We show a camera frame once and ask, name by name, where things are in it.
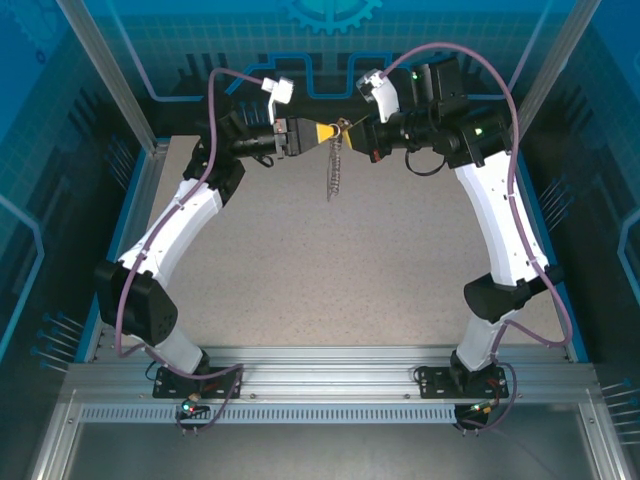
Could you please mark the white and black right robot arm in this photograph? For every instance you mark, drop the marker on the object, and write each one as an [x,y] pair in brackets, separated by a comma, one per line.
[500,220]

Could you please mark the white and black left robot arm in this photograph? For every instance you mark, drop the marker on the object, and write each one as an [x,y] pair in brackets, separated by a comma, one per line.
[167,235]

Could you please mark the small circuit board with LED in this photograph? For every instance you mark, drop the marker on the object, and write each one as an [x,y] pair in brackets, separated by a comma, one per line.
[189,407]
[477,409]

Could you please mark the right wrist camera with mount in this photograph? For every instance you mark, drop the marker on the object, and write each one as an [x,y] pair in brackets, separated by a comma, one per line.
[385,97]

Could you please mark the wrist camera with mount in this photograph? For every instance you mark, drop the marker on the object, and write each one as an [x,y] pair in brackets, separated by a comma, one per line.
[385,97]
[284,90]

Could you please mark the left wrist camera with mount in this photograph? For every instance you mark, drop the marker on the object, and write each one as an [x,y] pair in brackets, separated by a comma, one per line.
[284,90]

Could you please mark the aluminium corner post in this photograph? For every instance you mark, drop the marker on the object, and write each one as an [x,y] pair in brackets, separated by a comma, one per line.
[112,80]
[542,75]

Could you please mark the aluminium frame beam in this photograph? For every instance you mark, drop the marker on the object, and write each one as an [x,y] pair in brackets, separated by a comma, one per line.
[325,380]

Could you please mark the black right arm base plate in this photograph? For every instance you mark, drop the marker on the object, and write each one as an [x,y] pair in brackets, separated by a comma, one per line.
[435,385]

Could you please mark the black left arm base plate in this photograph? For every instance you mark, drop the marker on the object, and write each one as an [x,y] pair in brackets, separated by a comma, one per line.
[172,389]

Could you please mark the aluminium lower side rail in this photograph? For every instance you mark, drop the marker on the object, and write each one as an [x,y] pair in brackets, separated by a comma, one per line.
[604,442]
[54,442]

